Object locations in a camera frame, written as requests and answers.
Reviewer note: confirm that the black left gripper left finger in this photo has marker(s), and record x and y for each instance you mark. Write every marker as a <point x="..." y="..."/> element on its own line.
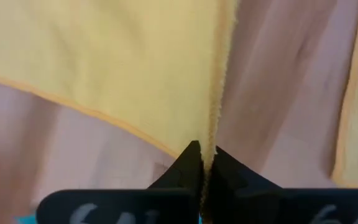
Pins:
<point x="154" y="205"/>

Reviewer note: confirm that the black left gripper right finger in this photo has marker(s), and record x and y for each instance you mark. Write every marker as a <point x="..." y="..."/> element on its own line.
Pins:
<point x="253" y="205"/>

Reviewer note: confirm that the pale yellow microfiber towel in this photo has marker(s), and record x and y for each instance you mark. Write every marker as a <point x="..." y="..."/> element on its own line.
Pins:
<point x="104" y="62"/>

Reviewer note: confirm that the teal microfiber towel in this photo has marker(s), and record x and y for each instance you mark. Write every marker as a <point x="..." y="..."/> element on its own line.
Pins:
<point x="26" y="220"/>

